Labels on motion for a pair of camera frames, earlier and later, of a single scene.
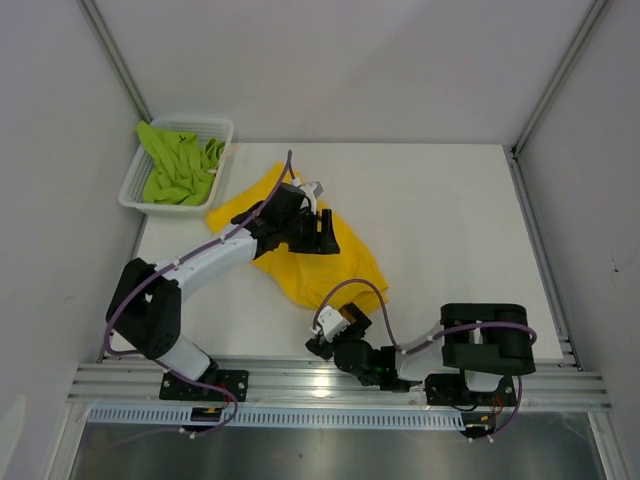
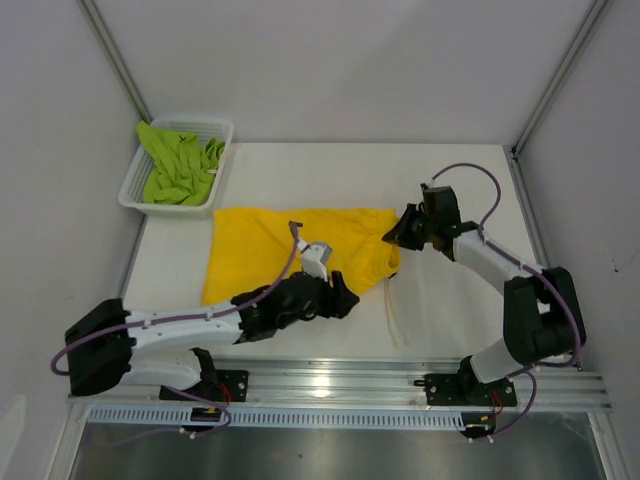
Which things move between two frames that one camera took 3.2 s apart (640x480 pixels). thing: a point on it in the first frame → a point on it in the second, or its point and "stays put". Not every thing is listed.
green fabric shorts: [182, 166] stays put
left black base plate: [177, 388] stays put
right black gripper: [359, 326] → [400, 234]
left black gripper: [323, 242] → [338, 295]
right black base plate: [452, 389] stays put
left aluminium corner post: [93, 13] stays put
